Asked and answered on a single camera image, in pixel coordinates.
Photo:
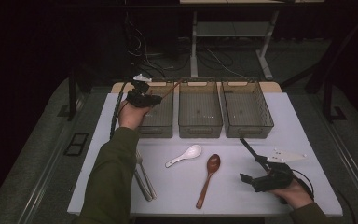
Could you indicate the black metal stand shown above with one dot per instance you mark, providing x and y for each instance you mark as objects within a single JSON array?
[
  {"x": 72, "y": 93},
  {"x": 327, "y": 99}
]

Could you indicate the black chopstick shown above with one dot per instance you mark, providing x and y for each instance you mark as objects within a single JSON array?
[{"x": 248, "y": 148}]

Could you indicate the metal knife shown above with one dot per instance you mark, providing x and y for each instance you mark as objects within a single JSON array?
[{"x": 143, "y": 186}]

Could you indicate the black floor frame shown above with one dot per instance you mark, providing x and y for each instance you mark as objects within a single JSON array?
[{"x": 76, "y": 144}]

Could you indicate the person's left hand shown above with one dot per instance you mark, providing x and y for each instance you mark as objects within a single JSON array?
[{"x": 132, "y": 116}]

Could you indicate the metal floor rail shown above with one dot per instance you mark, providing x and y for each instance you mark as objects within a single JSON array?
[
  {"x": 38, "y": 186},
  {"x": 354, "y": 174}
]

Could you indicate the grey translucent plastic basket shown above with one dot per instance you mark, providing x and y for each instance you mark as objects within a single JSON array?
[
  {"x": 200, "y": 109},
  {"x": 245, "y": 109},
  {"x": 160, "y": 115}
]

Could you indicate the white ceramic spoon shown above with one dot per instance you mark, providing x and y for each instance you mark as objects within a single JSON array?
[{"x": 192, "y": 151}]

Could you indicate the brown wooden chopstick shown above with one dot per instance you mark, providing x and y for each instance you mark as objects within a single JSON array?
[{"x": 172, "y": 88}]

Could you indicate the metal fork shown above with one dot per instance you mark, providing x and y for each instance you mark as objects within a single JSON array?
[{"x": 146, "y": 177}]

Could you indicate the brown wooden spoon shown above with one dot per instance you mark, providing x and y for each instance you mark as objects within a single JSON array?
[{"x": 213, "y": 163}]

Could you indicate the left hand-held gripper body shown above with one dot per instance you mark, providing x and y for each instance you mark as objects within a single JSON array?
[{"x": 140, "y": 99}]

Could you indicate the person's right hand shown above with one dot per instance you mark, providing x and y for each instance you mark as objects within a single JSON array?
[{"x": 295, "y": 196}]

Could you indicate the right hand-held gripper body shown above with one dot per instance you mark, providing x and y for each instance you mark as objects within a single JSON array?
[{"x": 275, "y": 182}]

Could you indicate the white metal frame desk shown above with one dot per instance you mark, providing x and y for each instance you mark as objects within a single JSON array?
[{"x": 194, "y": 46}]

